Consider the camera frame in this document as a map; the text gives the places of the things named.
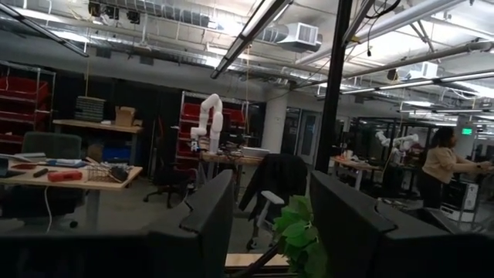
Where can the wooden work table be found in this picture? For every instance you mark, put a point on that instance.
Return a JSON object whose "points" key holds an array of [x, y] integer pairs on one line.
{"points": [[77, 183]]}

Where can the black office chair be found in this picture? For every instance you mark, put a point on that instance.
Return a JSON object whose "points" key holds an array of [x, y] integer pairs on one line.
{"points": [[170, 181]]}

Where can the green exit sign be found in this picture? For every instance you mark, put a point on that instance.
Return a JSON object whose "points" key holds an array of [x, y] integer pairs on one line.
{"points": [[467, 131]]}

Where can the black jacket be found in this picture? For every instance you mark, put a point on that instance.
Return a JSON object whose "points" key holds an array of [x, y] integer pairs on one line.
{"points": [[278, 173]]}

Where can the red hand tool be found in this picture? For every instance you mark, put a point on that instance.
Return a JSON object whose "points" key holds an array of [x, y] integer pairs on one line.
{"points": [[65, 176]]}

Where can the green office chair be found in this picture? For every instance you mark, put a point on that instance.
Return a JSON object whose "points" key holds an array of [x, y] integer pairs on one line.
{"points": [[50, 144]]}

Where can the wooden workbench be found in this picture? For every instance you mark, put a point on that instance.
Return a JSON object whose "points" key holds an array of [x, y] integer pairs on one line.
{"points": [[96, 125]]}

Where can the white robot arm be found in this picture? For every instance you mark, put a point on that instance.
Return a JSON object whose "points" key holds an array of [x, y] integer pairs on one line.
{"points": [[405, 138], [216, 123]]}

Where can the black aluminium rig frame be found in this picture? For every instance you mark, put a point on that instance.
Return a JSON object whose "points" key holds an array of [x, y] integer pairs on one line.
{"points": [[333, 96]]}

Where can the long ceiling light fixture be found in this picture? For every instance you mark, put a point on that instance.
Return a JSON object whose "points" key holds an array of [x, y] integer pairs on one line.
{"points": [[247, 34]]}

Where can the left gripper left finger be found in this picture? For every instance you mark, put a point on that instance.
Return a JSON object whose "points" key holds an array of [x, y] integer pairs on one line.
{"points": [[204, 239]]}

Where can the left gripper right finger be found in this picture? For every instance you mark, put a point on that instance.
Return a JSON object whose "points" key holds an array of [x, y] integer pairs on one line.
{"points": [[347, 231]]}

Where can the person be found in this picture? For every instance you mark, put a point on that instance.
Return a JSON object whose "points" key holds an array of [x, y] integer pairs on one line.
{"points": [[438, 162]]}

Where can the green artificial plant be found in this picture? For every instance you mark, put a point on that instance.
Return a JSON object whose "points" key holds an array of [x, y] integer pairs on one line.
{"points": [[297, 235]]}

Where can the cardboard box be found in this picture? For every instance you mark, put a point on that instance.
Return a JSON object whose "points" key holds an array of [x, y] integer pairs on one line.
{"points": [[125, 116]]}

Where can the white office chair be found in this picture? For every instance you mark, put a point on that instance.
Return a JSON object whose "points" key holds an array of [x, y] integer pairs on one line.
{"points": [[272, 197]]}

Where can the white air conditioning unit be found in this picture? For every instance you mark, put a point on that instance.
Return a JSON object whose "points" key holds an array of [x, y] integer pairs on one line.
{"points": [[301, 34]]}

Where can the grey stacked trays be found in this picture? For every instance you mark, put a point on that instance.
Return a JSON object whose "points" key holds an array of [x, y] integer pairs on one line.
{"points": [[90, 109]]}

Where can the blue storage bin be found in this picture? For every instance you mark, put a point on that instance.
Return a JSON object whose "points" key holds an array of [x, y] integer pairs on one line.
{"points": [[116, 154]]}

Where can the metal rack with red bins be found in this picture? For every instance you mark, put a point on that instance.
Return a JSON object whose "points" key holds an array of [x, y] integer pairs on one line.
{"points": [[189, 112], [19, 89]]}

